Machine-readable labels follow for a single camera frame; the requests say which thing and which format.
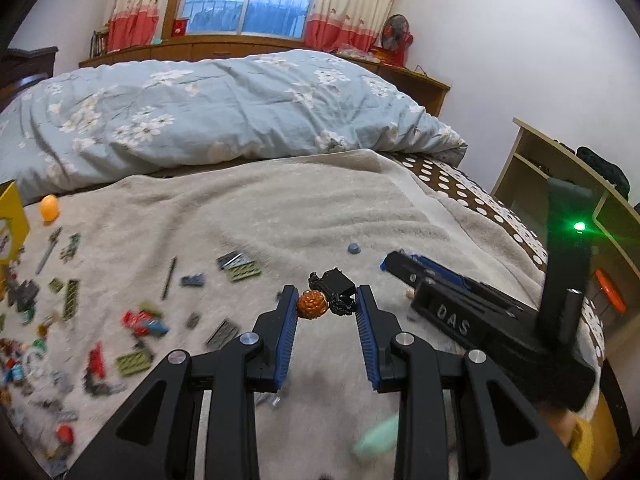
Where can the grey toy sword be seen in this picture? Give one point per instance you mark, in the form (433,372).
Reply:
(47,252)

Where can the floral curtain with red hem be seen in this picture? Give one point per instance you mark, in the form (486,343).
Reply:
(140,5)
(350,5)

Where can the mint green toy bottle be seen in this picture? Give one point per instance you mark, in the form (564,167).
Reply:
(377,440)

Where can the black toy rod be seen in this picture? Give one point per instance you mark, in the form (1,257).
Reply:
(170,277)

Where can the black figure with orange head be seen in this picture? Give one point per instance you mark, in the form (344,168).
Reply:
(335,285)

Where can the green toy figure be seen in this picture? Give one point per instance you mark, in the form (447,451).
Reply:
(70,246)

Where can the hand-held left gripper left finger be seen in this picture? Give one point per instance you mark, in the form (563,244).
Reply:
(286,340)

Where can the barred window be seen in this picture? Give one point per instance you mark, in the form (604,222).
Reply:
(240,0)

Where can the blue floral duvet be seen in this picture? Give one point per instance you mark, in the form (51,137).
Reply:
(200,110)

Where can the brown polka-dot bed sheet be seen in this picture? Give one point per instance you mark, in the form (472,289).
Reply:
(490,210)

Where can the red electric fan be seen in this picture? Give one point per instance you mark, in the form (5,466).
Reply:
(397,35)

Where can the yellow cardboard box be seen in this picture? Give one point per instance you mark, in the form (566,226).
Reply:
(12,205)

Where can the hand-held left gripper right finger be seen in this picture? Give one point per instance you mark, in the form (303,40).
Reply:
(367,345)

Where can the dark wooden headboard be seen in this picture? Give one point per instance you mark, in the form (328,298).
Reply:
(25,70)

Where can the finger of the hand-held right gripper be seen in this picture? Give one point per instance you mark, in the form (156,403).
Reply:
(405,267)
(450,272)

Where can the small red box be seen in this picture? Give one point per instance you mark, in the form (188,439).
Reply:
(180,27)

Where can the beige fleece blanket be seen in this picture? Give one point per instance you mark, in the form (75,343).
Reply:
(300,210)

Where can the person's right hand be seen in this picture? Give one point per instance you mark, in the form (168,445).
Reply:
(557,425)

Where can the light wooden shelf unit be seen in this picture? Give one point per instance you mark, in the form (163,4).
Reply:
(530,160)

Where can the orange round stool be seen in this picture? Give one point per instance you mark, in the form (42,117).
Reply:
(611,290)

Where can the orange ping-pong ball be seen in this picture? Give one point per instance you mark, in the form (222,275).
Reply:
(49,208)

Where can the row of books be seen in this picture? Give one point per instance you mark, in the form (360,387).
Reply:
(100,40)

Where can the black bag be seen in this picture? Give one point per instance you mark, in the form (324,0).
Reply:
(602,170)

